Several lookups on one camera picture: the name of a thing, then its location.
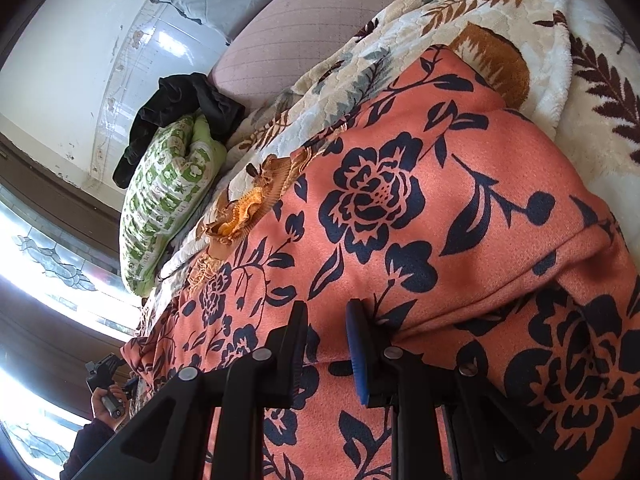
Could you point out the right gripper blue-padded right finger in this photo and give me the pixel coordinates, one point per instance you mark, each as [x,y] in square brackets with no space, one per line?
[446,424]

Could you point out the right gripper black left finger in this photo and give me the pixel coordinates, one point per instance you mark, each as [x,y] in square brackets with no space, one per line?
[209,425]

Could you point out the orange floral garment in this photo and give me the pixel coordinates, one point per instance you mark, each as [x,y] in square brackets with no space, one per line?
[565,350]

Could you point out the person's left hand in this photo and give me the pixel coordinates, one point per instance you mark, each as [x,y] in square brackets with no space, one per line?
[100,412]

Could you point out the stained glass window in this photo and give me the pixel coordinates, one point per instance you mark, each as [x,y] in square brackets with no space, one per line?
[59,311]

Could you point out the green white patterned pillow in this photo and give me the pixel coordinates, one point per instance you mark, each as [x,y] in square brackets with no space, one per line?
[170,181]

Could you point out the black garment on pillow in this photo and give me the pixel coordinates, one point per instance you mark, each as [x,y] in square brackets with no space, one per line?
[177,96]

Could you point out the pink quilted bolster cushion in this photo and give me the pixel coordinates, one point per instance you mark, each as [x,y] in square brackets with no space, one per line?
[285,40]

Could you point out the leaf-pattern fleece blanket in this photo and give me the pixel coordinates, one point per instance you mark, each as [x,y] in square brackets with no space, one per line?
[500,35]

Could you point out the dark wooden door frame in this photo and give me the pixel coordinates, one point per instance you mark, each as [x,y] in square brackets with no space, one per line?
[72,217]

